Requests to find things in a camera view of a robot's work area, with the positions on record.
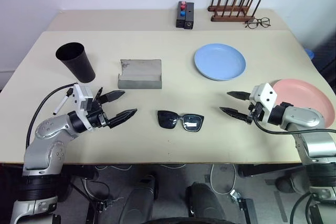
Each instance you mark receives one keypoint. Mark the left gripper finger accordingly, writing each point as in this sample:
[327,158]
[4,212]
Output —
[114,96]
[122,117]

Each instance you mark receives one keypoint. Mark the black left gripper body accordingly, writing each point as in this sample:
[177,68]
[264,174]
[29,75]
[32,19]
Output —
[97,115]

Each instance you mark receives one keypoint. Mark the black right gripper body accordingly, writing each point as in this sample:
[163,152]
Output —
[258,110]

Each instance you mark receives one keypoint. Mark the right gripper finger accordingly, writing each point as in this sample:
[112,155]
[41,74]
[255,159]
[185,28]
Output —
[236,113]
[240,95]

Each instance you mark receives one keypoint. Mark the grey glasses case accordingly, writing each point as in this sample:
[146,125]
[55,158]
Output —
[139,74]

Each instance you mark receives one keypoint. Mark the white marker with black cap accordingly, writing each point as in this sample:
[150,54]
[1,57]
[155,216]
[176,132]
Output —
[61,104]

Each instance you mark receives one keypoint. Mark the black sunglasses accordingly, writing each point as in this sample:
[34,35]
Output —
[168,120]

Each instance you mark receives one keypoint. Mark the pink plate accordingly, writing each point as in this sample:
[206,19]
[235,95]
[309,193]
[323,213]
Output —
[309,95]

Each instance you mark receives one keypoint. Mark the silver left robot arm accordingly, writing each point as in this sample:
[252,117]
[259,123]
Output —
[50,129]

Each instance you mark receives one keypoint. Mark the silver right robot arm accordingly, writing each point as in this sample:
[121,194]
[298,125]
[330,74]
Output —
[302,116]

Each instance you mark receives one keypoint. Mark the light blue plate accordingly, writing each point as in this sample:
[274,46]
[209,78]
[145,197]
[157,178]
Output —
[220,61]

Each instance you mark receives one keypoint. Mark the black plastic cup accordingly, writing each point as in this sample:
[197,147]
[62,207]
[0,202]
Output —
[78,66]

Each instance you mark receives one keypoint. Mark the blue round container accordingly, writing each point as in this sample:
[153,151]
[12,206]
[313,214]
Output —
[310,54]

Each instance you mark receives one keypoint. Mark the wooden peg rack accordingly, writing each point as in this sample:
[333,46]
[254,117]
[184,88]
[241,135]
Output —
[225,19]

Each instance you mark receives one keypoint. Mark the dark-framed clear eyeglasses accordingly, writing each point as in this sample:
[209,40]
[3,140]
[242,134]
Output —
[265,22]

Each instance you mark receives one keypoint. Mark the silver caster wheel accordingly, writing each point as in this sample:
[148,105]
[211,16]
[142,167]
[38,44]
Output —
[235,195]

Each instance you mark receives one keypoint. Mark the dark rounded shape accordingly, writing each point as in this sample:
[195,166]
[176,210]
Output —
[139,200]
[203,203]

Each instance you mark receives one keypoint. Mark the black box with coloured buttons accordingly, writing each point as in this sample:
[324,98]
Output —
[179,23]

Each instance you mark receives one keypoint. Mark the plain black box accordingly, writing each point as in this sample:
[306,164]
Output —
[189,14]

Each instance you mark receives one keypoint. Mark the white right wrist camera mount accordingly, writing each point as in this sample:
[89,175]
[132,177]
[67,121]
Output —
[265,94]

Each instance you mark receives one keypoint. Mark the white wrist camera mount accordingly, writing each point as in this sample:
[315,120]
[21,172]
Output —
[82,96]
[265,94]

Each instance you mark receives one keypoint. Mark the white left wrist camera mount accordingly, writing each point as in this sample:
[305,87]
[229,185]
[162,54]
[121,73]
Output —
[82,96]

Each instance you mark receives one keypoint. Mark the black table frame beam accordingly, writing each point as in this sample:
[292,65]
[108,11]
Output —
[84,172]
[262,171]

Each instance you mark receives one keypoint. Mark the black table foot bracket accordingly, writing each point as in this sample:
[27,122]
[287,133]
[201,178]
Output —
[248,211]

